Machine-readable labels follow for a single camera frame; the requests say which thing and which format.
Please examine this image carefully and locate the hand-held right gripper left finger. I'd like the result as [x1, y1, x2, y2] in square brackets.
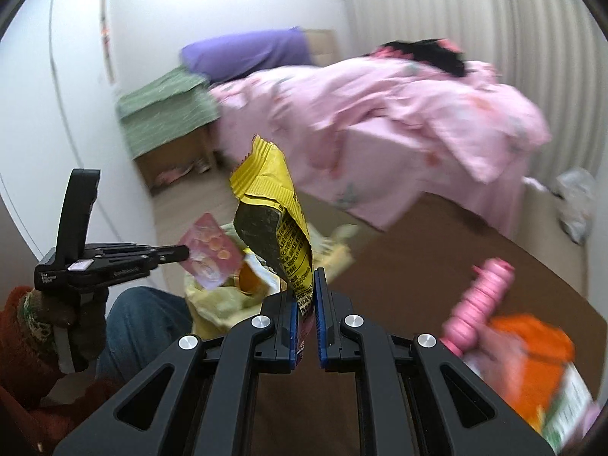
[53, 290, 305, 456]

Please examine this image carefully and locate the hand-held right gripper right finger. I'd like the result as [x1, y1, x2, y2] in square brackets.
[311, 267, 556, 456]

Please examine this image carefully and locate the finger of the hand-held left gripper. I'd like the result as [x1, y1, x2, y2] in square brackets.
[102, 244, 191, 274]

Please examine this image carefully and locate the pink snack packet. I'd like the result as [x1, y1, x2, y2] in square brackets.
[179, 213, 245, 290]

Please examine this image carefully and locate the yellow bag lined bin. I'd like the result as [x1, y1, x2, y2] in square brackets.
[183, 221, 357, 343]

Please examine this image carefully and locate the yellow snack wrapper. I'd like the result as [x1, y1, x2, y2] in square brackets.
[229, 135, 315, 371]

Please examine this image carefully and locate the orange snack packet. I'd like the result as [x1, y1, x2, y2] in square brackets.
[463, 316, 600, 454]

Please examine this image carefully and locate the person's left forearm red sleeve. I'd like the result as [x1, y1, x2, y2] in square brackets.
[0, 285, 119, 438]

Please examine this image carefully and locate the person's left hand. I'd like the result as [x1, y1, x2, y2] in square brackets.
[50, 287, 111, 374]

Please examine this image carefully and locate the person's leg in jeans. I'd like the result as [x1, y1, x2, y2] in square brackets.
[97, 287, 195, 390]

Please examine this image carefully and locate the pink slipper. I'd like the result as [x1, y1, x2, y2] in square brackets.
[154, 168, 192, 189]

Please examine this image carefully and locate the brown table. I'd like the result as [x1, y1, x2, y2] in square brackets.
[304, 192, 587, 456]

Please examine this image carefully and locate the wooden nightstand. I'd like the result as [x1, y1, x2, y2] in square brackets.
[135, 123, 222, 195]

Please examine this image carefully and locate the green checked cloth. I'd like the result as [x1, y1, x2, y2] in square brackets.
[116, 66, 222, 160]

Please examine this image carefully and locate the bed with pink sheet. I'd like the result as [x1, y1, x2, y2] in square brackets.
[211, 57, 530, 241]

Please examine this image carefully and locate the purple pillow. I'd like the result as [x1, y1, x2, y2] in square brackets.
[181, 27, 314, 84]

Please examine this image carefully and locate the pink floral duvet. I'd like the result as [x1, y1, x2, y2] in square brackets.
[209, 45, 552, 184]

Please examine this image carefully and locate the white plastic bag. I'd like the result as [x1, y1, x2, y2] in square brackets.
[551, 167, 599, 246]

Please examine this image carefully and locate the black garment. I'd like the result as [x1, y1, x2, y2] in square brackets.
[380, 38, 469, 78]

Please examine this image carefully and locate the white curtain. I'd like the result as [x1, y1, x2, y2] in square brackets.
[342, 0, 608, 191]

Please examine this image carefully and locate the wall hanging strip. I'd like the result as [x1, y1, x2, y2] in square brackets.
[99, 0, 118, 87]

